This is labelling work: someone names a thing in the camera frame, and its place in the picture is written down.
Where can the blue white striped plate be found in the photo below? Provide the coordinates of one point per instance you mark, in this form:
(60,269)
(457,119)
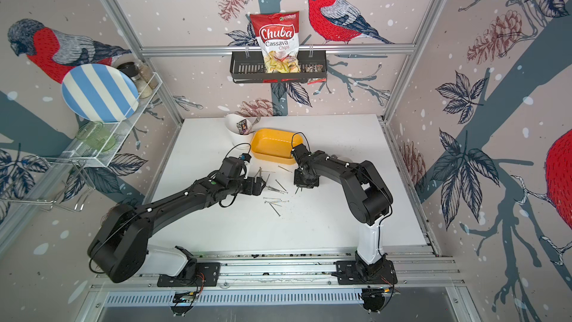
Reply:
(100,93)

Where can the yellow plastic storage box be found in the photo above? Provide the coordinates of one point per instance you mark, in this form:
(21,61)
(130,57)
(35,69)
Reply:
(275,146)

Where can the green glass cup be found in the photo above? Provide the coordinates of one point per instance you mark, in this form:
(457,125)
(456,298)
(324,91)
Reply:
(96,136)

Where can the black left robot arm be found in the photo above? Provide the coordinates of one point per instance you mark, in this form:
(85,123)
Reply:
(121,248)

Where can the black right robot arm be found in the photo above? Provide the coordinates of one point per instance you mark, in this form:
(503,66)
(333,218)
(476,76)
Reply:
(368,198)

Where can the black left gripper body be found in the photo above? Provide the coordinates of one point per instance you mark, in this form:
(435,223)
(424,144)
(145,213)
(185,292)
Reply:
(247,185)

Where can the white utensil holder cup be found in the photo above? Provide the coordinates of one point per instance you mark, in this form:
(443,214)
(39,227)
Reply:
(240,129)

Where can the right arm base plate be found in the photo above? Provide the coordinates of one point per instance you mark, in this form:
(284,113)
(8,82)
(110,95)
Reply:
(358,272)

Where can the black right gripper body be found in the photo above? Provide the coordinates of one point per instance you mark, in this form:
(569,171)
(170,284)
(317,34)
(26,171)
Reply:
(299,180)

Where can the black wire wall basket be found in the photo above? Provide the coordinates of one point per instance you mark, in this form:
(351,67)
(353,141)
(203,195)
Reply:
(255,68)

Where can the steel nail by box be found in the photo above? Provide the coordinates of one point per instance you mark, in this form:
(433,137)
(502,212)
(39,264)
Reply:
(283,168)

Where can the clear wire wall shelf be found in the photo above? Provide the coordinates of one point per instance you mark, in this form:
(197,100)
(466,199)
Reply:
(80,154)

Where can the light spice jar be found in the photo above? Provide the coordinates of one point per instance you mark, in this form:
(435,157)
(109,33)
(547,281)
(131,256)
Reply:
(147,74)

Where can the dark lid spice jar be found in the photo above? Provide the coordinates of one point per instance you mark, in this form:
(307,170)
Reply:
(131,70)

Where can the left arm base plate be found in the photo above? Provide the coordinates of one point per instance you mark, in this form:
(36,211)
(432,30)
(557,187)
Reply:
(193,273)

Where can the red cassava chips bag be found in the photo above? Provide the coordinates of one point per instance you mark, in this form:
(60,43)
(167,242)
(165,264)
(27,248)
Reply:
(278,37)

